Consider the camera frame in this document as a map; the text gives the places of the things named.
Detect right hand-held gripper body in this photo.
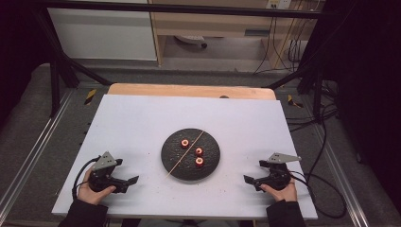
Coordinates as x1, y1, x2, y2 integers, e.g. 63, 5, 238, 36
258, 152, 303, 192

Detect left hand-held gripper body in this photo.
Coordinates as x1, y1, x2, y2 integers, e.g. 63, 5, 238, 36
87, 150, 130, 194

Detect black round plate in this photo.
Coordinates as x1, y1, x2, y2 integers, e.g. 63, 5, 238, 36
160, 128, 221, 183

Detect bamboo skewer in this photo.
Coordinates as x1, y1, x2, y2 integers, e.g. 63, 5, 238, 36
166, 130, 205, 179

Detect person's right hand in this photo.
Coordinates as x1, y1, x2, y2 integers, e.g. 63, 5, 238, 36
259, 180, 299, 203

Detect person's left hand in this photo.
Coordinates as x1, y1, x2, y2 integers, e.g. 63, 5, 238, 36
77, 166, 117, 206

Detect yellow black tape strip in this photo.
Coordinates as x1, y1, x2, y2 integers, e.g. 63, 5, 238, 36
286, 94, 305, 109
83, 88, 98, 106

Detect light wooden table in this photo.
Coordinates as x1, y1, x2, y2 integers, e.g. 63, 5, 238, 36
107, 82, 278, 101

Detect white cabinet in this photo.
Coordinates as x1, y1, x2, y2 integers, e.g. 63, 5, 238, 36
46, 7, 158, 61

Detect white shoe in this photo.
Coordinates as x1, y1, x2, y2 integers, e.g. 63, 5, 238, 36
173, 34, 209, 49

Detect light wooden desk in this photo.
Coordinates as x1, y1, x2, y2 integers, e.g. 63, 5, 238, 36
147, 0, 320, 69

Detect left hand-held gripper cable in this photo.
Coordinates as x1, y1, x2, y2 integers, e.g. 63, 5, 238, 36
71, 155, 102, 201

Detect hand-held gripper cable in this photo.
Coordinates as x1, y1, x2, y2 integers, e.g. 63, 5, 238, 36
71, 155, 102, 201
288, 169, 348, 219

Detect right hand-held gripper cable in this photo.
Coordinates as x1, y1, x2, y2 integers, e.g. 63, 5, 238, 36
288, 169, 348, 219

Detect aluminium rail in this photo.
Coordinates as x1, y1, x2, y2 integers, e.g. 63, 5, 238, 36
309, 125, 371, 227
0, 90, 74, 219

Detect black floor cables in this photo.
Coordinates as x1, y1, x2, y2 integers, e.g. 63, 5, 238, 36
284, 79, 340, 134

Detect black frame stand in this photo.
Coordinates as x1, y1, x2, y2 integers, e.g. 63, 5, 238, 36
33, 11, 113, 119
265, 14, 327, 123

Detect black hanging cable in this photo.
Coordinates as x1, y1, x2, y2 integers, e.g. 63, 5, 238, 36
253, 16, 276, 76

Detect white wall socket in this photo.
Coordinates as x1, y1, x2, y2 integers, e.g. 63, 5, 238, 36
266, 0, 293, 10

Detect black frame top bar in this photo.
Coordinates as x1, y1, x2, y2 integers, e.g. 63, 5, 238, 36
31, 1, 336, 19

